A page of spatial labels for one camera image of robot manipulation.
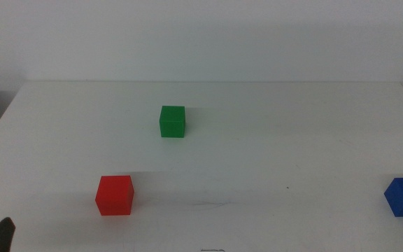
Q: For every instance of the red cube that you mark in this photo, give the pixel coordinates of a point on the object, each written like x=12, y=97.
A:
x=112, y=196

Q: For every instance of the green cube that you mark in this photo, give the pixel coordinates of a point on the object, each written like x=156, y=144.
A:
x=172, y=122

